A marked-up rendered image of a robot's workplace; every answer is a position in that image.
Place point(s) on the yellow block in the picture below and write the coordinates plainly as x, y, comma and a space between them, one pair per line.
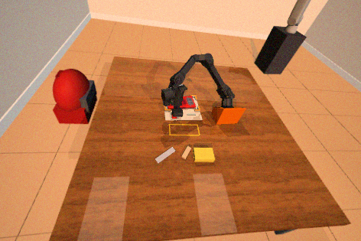
203, 154

